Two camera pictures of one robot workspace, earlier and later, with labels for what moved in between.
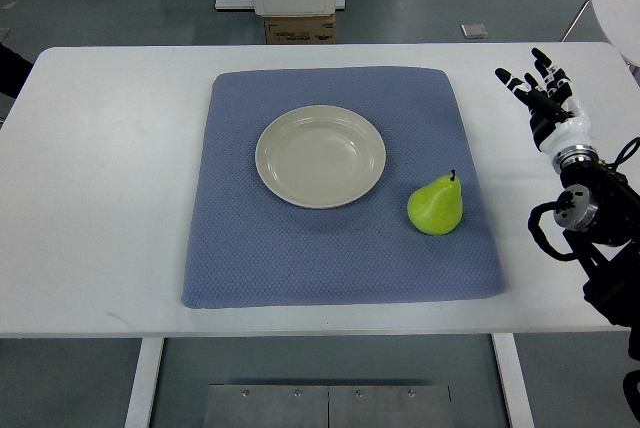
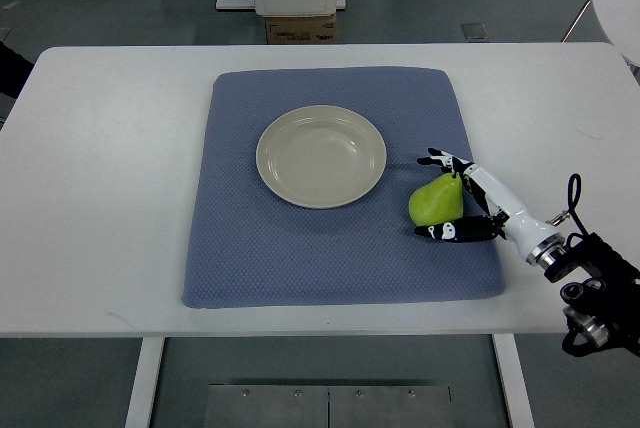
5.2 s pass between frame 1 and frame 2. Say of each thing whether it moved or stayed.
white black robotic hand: moved
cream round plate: stayed
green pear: stayed
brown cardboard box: stayed
